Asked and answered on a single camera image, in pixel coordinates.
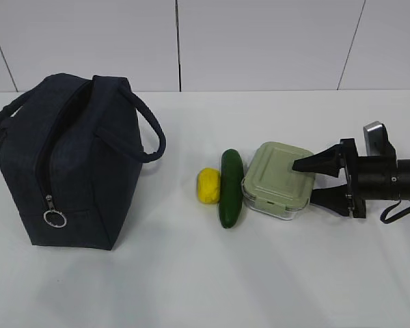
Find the glass container with green lid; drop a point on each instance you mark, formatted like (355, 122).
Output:
(272, 187)

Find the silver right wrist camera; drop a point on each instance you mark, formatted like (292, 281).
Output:
(377, 140)

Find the dark green cucumber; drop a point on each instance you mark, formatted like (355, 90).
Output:
(231, 197)

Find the dark navy fabric lunch bag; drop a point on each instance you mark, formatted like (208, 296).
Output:
(71, 153)

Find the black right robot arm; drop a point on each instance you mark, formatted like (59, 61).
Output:
(402, 206)

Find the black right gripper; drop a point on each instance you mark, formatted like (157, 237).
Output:
(367, 177)

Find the yellow lemon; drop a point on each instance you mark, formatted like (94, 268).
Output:
(209, 186)

